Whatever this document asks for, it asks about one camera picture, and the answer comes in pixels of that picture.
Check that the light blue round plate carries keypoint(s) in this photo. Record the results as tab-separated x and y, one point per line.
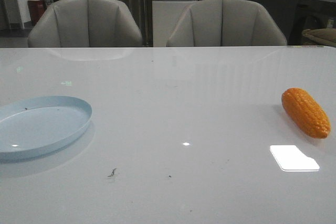
38	126

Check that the left grey upholstered chair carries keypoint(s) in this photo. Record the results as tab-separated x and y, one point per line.
86	23

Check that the beige cushion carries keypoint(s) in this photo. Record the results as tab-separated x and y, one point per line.
325	36

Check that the orange toy corn cob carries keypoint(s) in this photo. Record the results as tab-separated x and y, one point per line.
307	114

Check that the red bin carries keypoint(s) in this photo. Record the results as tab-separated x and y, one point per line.
36	10

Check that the grey upholstered chair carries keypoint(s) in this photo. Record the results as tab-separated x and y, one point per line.
223	23
86	23

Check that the right grey upholstered chair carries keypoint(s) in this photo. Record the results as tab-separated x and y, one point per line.
223	23

